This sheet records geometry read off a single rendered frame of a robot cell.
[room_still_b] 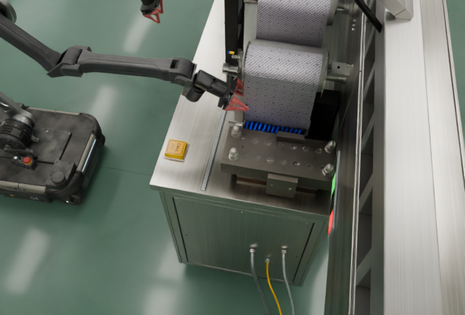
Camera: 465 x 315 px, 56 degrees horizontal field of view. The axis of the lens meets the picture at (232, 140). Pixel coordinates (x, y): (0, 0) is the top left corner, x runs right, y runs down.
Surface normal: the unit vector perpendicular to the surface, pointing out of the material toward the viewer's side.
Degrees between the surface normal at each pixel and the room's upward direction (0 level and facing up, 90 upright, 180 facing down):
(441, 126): 0
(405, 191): 0
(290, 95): 90
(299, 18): 92
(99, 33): 0
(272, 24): 92
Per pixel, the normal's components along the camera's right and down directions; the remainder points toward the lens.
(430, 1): 0.00, -0.58
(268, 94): -0.20, 0.80
